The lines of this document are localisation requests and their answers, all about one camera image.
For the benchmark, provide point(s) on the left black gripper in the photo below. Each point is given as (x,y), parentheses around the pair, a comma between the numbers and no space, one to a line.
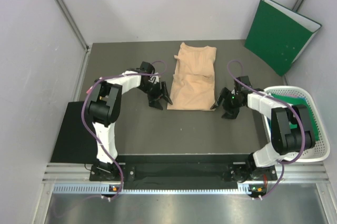
(163,91)

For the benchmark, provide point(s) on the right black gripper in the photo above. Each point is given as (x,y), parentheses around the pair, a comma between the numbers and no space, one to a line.
(230,113)

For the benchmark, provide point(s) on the beige t shirt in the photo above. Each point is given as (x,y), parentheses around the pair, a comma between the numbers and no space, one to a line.
(193,86)

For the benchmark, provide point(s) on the green ring binder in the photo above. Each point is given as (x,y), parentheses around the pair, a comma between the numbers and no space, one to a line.
(279,35)

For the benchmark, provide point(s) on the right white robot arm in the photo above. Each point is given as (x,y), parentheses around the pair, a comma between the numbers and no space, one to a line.
(291,127)

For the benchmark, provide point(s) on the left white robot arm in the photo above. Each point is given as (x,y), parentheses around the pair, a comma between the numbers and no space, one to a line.
(102,108)

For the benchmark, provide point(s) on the white perforated laundry basket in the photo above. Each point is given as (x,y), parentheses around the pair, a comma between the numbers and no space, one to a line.
(321,150)

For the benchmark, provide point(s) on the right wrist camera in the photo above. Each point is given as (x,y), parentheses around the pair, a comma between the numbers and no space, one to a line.
(242,83)

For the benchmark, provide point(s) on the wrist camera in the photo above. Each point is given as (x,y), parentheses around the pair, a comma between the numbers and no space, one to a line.
(147,67)
(242,83)

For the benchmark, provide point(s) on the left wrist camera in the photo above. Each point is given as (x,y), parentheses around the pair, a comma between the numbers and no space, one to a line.
(147,67)

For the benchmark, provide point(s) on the slotted grey cable duct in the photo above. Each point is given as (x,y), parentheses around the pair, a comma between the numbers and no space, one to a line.
(111,189)

